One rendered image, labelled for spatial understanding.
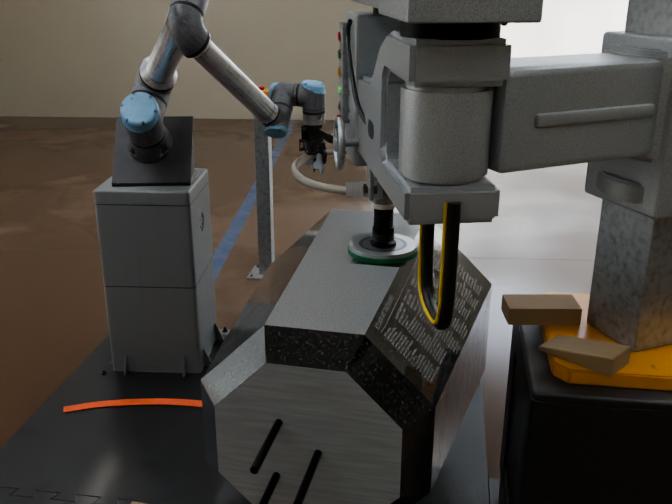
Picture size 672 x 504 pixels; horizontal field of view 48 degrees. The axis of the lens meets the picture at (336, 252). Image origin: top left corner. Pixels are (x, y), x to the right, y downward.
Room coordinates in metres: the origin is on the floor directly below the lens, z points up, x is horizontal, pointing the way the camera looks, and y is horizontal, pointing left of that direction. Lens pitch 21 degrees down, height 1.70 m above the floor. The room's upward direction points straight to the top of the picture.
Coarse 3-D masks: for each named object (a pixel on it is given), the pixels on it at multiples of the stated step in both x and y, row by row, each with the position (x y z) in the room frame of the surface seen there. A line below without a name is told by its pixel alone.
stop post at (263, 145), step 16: (256, 128) 4.14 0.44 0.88; (256, 144) 4.14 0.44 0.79; (256, 160) 4.14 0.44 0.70; (256, 176) 4.14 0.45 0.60; (256, 192) 4.15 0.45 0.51; (272, 192) 4.20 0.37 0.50; (272, 208) 4.19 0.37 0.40; (272, 224) 4.18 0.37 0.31; (272, 240) 4.17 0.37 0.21; (272, 256) 4.16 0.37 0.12; (256, 272) 4.17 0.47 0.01
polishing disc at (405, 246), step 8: (352, 240) 2.27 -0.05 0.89; (360, 240) 2.27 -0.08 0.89; (368, 240) 2.27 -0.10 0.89; (400, 240) 2.27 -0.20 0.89; (408, 240) 2.27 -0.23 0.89; (352, 248) 2.20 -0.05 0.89; (360, 248) 2.19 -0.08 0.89; (368, 248) 2.19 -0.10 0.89; (376, 248) 2.19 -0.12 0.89; (384, 248) 2.20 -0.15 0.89; (392, 248) 2.20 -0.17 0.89; (400, 248) 2.20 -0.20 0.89; (408, 248) 2.20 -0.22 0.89; (416, 248) 2.21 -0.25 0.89; (368, 256) 2.15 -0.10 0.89; (376, 256) 2.14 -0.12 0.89; (384, 256) 2.13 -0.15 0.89; (392, 256) 2.14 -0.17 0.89; (400, 256) 2.15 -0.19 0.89
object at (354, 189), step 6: (348, 186) 2.58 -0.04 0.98; (354, 186) 2.44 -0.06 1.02; (360, 186) 2.31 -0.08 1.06; (366, 186) 2.02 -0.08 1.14; (378, 186) 2.00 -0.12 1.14; (348, 192) 2.58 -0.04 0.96; (354, 192) 2.44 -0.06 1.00; (360, 192) 2.31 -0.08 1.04; (366, 192) 2.01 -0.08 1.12; (378, 192) 2.00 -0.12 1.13; (384, 192) 2.03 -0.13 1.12; (378, 198) 2.00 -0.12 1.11
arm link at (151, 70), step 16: (176, 0) 2.66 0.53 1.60; (192, 0) 2.66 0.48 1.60; (208, 0) 2.74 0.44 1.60; (160, 32) 2.88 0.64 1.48; (160, 48) 2.90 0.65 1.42; (176, 48) 2.87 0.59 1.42; (144, 64) 3.08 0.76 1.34; (160, 64) 2.96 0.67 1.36; (176, 64) 2.98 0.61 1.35; (144, 80) 3.05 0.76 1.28; (160, 80) 3.04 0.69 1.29; (176, 80) 3.11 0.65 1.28
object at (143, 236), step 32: (96, 192) 2.99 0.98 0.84; (128, 192) 2.98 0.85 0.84; (160, 192) 2.98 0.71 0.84; (192, 192) 3.04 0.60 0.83; (128, 224) 2.98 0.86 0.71; (160, 224) 2.98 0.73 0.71; (192, 224) 3.00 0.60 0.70; (128, 256) 2.98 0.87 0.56; (160, 256) 2.98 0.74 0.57; (192, 256) 2.98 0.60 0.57; (128, 288) 2.98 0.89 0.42; (160, 288) 2.98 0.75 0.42; (192, 288) 2.97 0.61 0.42; (128, 320) 2.99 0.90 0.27; (160, 320) 2.98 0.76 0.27; (192, 320) 2.97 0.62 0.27; (128, 352) 2.99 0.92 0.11; (160, 352) 2.98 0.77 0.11; (192, 352) 2.97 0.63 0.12
